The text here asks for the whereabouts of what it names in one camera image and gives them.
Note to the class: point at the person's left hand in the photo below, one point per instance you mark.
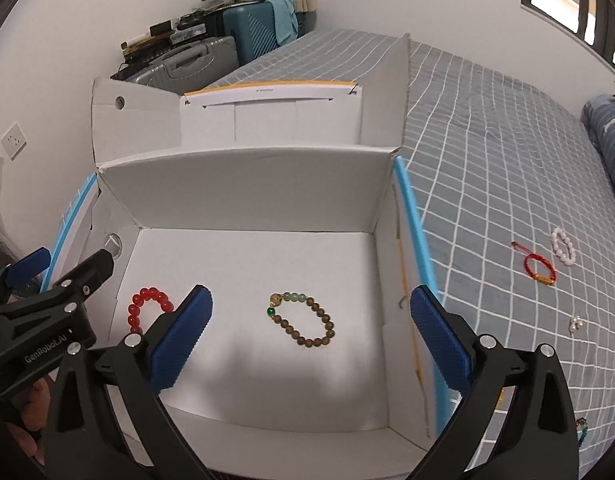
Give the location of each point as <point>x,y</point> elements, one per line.
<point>32,400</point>

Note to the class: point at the teal suitcase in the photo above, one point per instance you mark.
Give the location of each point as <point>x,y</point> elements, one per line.
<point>252,30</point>

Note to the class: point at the grey suitcase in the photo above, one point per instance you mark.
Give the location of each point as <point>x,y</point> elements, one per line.
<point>197,62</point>

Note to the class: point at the black suitcase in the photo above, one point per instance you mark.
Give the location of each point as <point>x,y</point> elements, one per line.
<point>215,22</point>

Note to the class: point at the small pearl jewelry piece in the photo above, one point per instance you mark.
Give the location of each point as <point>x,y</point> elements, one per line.
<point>576,321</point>

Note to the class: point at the stack of dark boxes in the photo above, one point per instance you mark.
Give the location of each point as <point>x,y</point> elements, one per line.
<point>147,45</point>

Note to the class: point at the dark framed window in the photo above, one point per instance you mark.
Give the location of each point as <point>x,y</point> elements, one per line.
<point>590,5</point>

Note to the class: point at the teal towel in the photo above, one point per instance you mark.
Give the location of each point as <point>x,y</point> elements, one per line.
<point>285,17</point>

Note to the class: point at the white wall socket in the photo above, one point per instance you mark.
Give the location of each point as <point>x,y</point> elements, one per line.
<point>13,140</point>

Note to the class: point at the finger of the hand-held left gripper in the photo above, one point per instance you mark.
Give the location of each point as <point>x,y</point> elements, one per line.
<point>82,277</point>
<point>29,266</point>

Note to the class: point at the grey checked bed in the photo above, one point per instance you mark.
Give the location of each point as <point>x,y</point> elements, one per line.
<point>487,160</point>

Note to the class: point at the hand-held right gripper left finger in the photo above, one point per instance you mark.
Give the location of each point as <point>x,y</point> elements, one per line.
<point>182,340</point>

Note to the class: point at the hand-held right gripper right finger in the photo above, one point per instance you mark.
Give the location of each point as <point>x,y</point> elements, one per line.
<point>440,345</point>

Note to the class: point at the white cardboard box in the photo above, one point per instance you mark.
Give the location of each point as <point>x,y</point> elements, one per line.
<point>247,270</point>

